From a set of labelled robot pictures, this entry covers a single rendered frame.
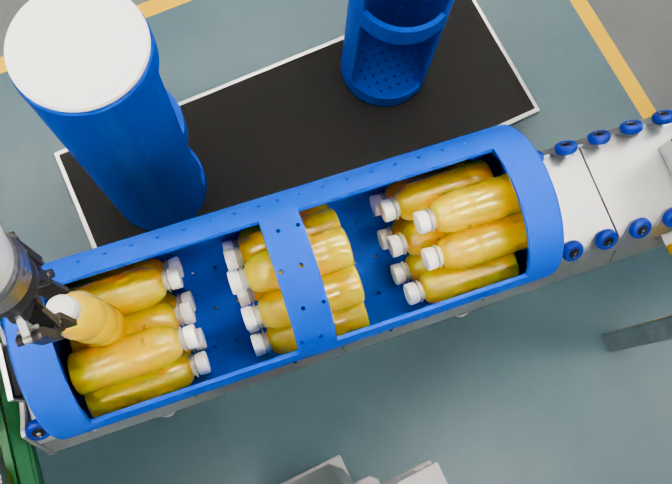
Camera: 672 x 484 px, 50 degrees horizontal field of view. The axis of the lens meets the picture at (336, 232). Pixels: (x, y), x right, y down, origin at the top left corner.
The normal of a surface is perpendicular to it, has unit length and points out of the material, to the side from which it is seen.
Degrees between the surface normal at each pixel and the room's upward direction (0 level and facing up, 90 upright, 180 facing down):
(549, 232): 37
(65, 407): 48
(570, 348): 0
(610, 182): 0
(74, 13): 0
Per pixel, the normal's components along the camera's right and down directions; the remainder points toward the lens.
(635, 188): 0.05, -0.25
